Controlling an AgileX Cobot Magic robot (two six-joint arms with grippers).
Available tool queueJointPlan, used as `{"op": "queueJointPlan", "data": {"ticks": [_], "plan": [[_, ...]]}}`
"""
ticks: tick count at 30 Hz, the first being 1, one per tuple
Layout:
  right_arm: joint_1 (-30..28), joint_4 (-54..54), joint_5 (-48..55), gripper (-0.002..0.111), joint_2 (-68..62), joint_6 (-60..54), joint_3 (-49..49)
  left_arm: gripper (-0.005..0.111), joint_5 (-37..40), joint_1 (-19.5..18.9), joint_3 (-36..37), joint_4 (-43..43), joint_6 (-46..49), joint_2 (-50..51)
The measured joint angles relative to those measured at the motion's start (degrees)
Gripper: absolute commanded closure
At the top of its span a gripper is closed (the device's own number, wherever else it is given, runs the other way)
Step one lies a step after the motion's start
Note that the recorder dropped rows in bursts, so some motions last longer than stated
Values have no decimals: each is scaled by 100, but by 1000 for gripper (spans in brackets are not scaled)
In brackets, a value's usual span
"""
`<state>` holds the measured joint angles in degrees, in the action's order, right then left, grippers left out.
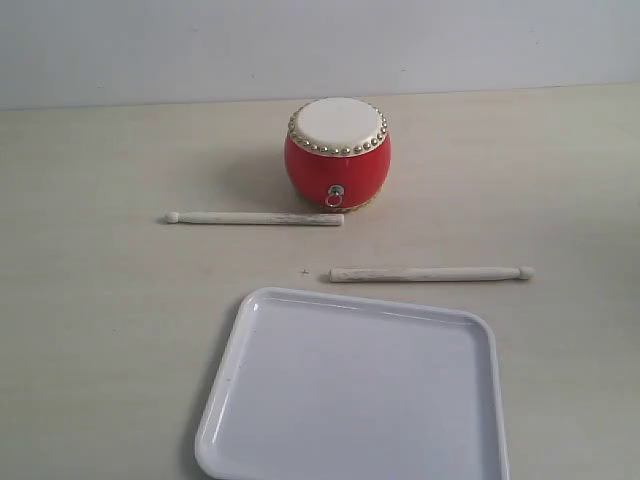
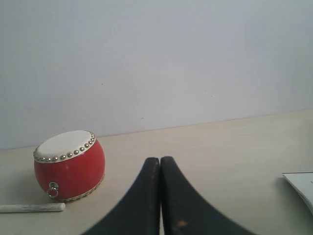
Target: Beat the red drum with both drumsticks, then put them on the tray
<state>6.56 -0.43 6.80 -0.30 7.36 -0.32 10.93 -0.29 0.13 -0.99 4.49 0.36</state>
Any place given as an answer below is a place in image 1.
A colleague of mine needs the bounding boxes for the small red drum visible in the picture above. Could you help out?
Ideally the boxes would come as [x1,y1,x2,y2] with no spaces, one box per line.
[284,97,391,212]

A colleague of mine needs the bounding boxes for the white plastic tray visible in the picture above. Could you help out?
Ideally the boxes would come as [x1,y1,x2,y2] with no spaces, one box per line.
[194,287,509,479]

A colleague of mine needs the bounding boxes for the white drumstick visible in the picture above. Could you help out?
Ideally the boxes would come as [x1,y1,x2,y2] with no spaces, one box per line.
[328,266,535,283]
[164,212,344,227]

